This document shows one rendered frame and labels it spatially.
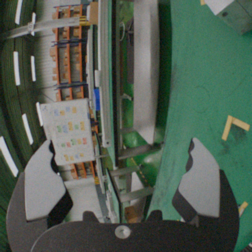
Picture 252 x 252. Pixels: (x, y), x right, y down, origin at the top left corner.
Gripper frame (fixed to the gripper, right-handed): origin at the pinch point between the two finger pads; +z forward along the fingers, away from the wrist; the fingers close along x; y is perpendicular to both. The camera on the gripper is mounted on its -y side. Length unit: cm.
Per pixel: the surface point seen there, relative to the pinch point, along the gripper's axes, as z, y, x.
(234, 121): 7.0, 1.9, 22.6
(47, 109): 209, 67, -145
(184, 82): 23.8, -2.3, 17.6
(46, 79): 885, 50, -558
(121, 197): 113, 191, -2
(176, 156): 20.8, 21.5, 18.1
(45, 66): 889, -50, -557
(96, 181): 468, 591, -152
